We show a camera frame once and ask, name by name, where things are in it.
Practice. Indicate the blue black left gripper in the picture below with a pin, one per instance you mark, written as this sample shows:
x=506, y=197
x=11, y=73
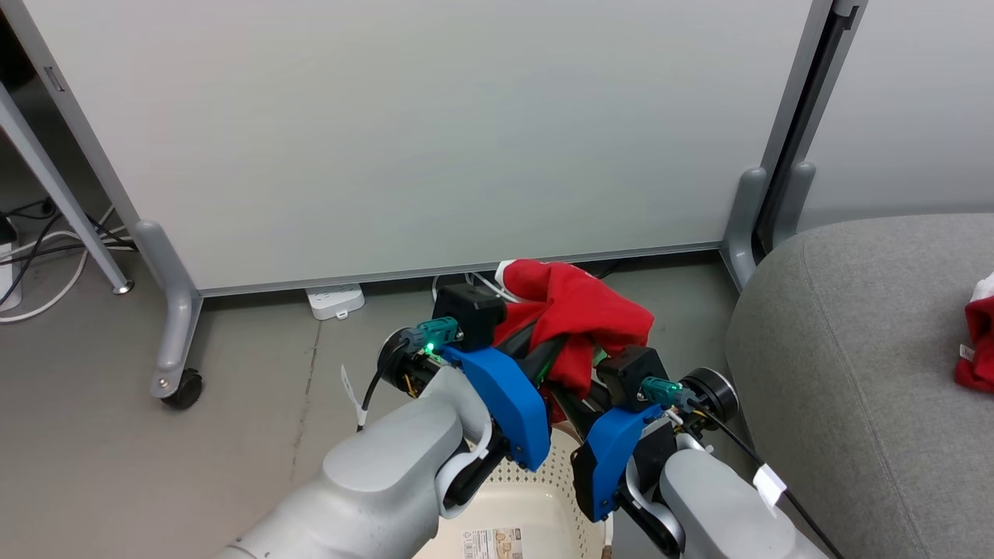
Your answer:
x=505, y=404

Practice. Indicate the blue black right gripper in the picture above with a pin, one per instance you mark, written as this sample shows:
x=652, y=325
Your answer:
x=609, y=450

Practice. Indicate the red garment with white trim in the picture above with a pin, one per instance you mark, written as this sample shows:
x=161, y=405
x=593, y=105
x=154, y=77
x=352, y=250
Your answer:
x=582, y=310
x=980, y=341

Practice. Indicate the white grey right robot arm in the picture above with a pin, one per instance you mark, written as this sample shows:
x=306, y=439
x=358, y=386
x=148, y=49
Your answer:
x=714, y=505

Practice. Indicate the grey fabric sofa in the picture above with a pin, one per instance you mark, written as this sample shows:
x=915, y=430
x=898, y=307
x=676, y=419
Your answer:
x=854, y=388

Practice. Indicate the cream perforated laundry basket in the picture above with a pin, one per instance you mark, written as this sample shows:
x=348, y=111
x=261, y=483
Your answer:
x=512, y=505

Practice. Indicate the white power strip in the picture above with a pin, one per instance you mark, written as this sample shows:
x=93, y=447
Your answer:
x=335, y=301

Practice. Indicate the grey partition foot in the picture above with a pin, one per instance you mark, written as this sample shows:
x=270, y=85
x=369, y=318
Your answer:
x=177, y=310
x=742, y=225

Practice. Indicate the wide white partition panel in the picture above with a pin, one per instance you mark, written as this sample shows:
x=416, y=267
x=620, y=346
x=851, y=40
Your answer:
x=388, y=116

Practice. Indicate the black caster wheel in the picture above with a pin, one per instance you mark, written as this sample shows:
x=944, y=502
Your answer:
x=186, y=390

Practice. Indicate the narrow white partition panel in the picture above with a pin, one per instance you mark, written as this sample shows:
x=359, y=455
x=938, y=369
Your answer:
x=916, y=93

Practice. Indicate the grey table leg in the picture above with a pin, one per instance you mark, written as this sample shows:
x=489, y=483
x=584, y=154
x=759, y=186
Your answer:
x=62, y=194

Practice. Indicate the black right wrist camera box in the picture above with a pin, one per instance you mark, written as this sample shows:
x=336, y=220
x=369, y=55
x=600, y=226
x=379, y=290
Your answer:
x=629, y=369

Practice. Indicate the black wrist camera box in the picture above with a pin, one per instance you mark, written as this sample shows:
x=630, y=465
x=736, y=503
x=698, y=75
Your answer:
x=468, y=314
x=629, y=369

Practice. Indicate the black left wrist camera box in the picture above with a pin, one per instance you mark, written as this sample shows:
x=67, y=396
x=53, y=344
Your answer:
x=468, y=314

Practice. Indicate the white wall adapter box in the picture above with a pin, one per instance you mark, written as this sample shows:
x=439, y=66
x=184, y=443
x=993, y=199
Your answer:
x=9, y=276

